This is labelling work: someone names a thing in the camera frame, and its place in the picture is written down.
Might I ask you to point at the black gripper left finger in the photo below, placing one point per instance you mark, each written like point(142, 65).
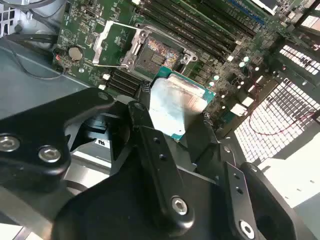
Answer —
point(30, 140)

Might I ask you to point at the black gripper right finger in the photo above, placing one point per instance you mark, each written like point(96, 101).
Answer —
point(237, 195)

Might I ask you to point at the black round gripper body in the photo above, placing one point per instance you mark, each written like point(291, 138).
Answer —
point(112, 212)

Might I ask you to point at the metal socket cover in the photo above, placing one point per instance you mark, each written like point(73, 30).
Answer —
point(103, 42)

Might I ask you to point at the silver green CPU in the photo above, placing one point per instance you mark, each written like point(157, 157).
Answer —
point(172, 105)

